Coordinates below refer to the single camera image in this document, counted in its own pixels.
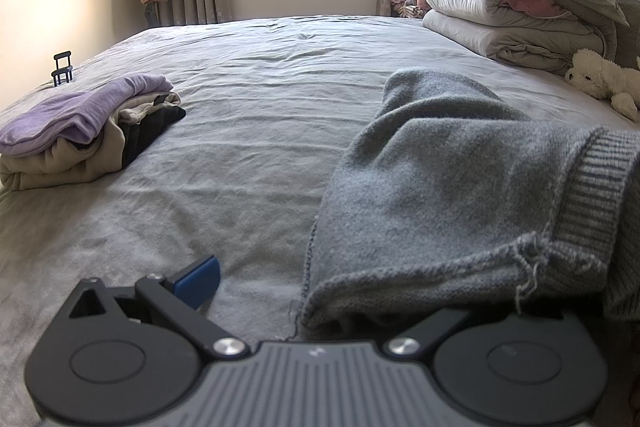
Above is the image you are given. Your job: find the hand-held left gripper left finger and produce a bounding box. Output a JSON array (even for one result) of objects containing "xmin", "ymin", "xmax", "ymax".
[{"xmin": 67, "ymin": 255, "xmax": 252, "ymax": 360}]

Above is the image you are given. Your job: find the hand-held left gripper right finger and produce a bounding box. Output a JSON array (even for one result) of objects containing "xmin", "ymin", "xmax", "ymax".
[{"xmin": 384, "ymin": 308, "xmax": 501, "ymax": 360}]

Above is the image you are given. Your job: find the grey knit sweater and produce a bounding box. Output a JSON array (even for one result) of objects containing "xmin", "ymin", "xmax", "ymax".
[{"xmin": 292, "ymin": 67, "xmax": 640, "ymax": 340}]

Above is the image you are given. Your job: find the black folded garment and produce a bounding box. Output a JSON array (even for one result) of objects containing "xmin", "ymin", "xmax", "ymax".
[{"xmin": 120, "ymin": 104, "xmax": 187, "ymax": 168}]

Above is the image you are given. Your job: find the bed with grey sheet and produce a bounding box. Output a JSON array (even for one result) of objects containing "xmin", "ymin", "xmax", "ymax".
[{"xmin": 0, "ymin": 14, "xmax": 640, "ymax": 427}]

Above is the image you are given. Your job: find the beige folded garment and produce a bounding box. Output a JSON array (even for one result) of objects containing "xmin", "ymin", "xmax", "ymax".
[{"xmin": 0, "ymin": 92, "xmax": 182, "ymax": 192}]

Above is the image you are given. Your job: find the purple folded garment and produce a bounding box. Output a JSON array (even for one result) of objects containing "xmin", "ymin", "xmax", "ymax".
[{"xmin": 0, "ymin": 74, "xmax": 174, "ymax": 158}]

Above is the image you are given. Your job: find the small black stand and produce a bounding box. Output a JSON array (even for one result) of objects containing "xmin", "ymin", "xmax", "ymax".
[{"xmin": 51, "ymin": 51, "xmax": 75, "ymax": 86}]

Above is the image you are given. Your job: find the white plush toy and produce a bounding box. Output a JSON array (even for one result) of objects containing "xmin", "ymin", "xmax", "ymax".
[{"xmin": 565, "ymin": 48, "xmax": 640, "ymax": 124}]

